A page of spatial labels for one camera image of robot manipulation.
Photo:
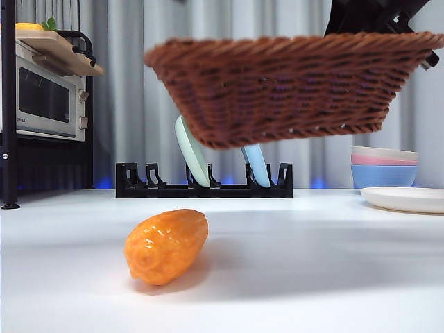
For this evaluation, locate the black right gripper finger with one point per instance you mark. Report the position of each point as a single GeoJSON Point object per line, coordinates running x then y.
{"type": "Point", "coordinates": [430, 60]}

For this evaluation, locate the brown wicker basket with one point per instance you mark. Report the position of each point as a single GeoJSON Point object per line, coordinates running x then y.
{"type": "Point", "coordinates": [277, 90]}

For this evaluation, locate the orange corn cob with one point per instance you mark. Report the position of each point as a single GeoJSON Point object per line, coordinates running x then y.
{"type": "Point", "coordinates": [166, 246]}

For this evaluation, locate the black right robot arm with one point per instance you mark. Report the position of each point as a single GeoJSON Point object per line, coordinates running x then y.
{"type": "Point", "coordinates": [347, 17]}

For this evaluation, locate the cream bowl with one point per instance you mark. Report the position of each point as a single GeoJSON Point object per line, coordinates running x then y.
{"type": "Point", "coordinates": [385, 154]}

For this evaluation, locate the pink bowl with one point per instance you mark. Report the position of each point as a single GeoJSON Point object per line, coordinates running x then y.
{"type": "Point", "coordinates": [381, 162]}

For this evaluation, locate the blue bowl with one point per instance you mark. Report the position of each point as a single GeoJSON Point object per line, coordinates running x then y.
{"type": "Point", "coordinates": [381, 175]}

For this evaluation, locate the white plate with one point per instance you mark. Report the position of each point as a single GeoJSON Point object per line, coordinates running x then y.
{"type": "Point", "coordinates": [406, 199]}

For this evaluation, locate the pale blue plate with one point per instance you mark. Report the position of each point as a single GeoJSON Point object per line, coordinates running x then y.
{"type": "Point", "coordinates": [258, 166]}

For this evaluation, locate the grey pleated curtain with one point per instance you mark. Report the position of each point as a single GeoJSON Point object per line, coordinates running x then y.
{"type": "Point", "coordinates": [208, 21]}

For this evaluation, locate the pale green plate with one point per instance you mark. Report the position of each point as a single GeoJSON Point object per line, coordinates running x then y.
{"type": "Point", "coordinates": [194, 163]}

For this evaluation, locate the black dish rack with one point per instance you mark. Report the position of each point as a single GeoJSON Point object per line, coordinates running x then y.
{"type": "Point", "coordinates": [156, 190]}

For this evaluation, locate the wooden cutting board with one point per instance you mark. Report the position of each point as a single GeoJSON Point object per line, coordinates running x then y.
{"type": "Point", "coordinates": [59, 55]}

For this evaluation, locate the green toy leaf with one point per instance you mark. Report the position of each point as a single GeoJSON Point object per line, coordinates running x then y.
{"type": "Point", "coordinates": [50, 24]}

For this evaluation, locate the white toaster oven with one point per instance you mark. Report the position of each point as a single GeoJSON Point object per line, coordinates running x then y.
{"type": "Point", "coordinates": [45, 100]}

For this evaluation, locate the yellow toy fruit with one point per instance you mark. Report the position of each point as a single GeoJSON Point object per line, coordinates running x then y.
{"type": "Point", "coordinates": [29, 27]}

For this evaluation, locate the black shelf frame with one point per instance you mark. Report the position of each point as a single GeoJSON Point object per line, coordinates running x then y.
{"type": "Point", "coordinates": [8, 138]}

